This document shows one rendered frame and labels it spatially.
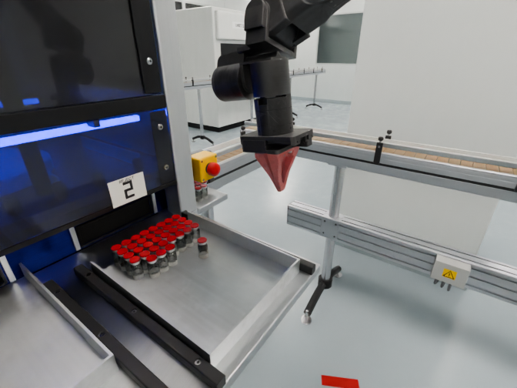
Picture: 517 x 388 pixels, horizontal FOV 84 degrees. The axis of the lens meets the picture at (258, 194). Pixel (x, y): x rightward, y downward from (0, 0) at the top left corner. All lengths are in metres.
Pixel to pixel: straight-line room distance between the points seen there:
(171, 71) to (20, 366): 0.60
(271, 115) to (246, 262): 0.34
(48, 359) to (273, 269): 0.40
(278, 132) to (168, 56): 0.38
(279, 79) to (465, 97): 1.46
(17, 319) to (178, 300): 0.27
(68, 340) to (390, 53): 1.78
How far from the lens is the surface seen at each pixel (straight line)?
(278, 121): 0.44
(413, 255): 1.46
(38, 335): 0.63
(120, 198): 0.71
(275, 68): 0.43
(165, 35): 0.74
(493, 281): 1.48
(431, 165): 1.26
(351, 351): 1.65
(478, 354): 1.90
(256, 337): 0.52
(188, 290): 0.60
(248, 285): 0.60
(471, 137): 1.85
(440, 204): 1.97
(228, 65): 0.50
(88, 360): 0.56
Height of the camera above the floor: 1.29
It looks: 26 degrees down
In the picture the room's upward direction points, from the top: straight up
